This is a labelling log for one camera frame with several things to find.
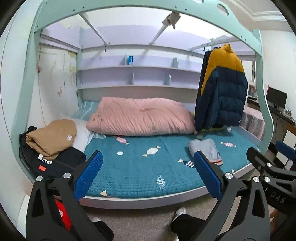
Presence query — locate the grey navy varsity jacket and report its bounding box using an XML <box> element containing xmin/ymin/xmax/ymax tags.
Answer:
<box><xmin>188</xmin><ymin>139</ymin><xmax>223</xmax><ymax>166</ymax></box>

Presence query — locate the person's right hand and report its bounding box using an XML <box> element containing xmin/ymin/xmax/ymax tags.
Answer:
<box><xmin>269</xmin><ymin>209</ymin><xmax>280</xmax><ymax>218</ymax></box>

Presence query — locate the white cabinet door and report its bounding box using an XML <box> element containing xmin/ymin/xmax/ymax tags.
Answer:
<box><xmin>275</xmin><ymin>130</ymin><xmax>295</xmax><ymax>170</ymax></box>

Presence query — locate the red object on floor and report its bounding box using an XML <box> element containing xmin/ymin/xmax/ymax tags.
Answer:
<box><xmin>55</xmin><ymin>199</ymin><xmax>72</xmax><ymax>231</ymax></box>

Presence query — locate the dark wooden desk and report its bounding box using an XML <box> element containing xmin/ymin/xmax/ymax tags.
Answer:
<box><xmin>247</xmin><ymin>97</ymin><xmax>295</xmax><ymax>126</ymax></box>

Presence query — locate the black folded garment with label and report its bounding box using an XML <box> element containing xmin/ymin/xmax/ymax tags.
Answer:
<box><xmin>18</xmin><ymin>126</ymin><xmax>86</xmax><ymax>179</ymax></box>

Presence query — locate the person's left shoe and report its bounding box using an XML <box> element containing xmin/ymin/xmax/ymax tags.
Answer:
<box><xmin>92</xmin><ymin>216</ymin><xmax>102</xmax><ymax>222</ymax></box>

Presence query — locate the person's shoe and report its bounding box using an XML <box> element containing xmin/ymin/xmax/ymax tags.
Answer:
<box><xmin>92</xmin><ymin>216</ymin><xmax>102</xmax><ymax>222</ymax></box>
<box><xmin>172</xmin><ymin>207</ymin><xmax>187</xmax><ymax>221</ymax></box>

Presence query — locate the pink patterned chair cover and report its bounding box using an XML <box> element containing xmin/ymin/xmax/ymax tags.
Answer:
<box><xmin>240</xmin><ymin>106</ymin><xmax>265</xmax><ymax>141</ymax></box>

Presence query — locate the person's right shoe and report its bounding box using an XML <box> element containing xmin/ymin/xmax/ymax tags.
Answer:
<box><xmin>172</xmin><ymin>207</ymin><xmax>187</xmax><ymax>221</ymax></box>

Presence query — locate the black computer monitor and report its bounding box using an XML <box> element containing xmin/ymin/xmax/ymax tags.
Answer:
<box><xmin>266</xmin><ymin>86</ymin><xmax>287</xmax><ymax>108</ymax></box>

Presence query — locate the tan folded garment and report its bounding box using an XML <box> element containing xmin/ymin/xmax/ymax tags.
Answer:
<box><xmin>26</xmin><ymin>120</ymin><xmax>77</xmax><ymax>161</ymax></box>

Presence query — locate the white pillow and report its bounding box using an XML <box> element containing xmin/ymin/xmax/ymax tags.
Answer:
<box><xmin>60</xmin><ymin>113</ymin><xmax>94</xmax><ymax>152</ymax></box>

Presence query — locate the light blue cloth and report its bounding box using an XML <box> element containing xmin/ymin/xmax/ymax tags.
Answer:
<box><xmin>89</xmin><ymin>132</ymin><xmax>106</xmax><ymax>140</ymax></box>

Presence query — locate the teal quilted bed cover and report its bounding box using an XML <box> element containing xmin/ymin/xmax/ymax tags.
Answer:
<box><xmin>83</xmin><ymin>126</ymin><xmax>258</xmax><ymax>198</ymax></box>

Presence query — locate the light blue striped pillow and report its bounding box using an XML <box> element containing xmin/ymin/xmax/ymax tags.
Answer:
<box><xmin>72</xmin><ymin>100</ymin><xmax>99</xmax><ymax>121</ymax></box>

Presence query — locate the navy yellow puffer jacket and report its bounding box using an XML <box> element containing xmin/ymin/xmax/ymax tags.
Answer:
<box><xmin>195</xmin><ymin>44</ymin><xmax>248</xmax><ymax>132</ymax></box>

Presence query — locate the pink folded quilt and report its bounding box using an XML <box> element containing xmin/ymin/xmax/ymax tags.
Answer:
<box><xmin>87</xmin><ymin>97</ymin><xmax>194</xmax><ymax>136</ymax></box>

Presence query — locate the blue box on shelf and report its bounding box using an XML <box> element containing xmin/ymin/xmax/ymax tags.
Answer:
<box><xmin>127</xmin><ymin>55</ymin><xmax>133</xmax><ymax>65</ymax></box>

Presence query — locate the lavender wall shelf unit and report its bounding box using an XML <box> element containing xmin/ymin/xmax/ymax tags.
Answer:
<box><xmin>76</xmin><ymin>48</ymin><xmax>203</xmax><ymax>89</ymax></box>

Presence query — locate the mint green bunk bed frame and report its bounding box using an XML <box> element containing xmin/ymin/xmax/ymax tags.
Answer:
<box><xmin>11</xmin><ymin>0</ymin><xmax>275</xmax><ymax>183</ymax></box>

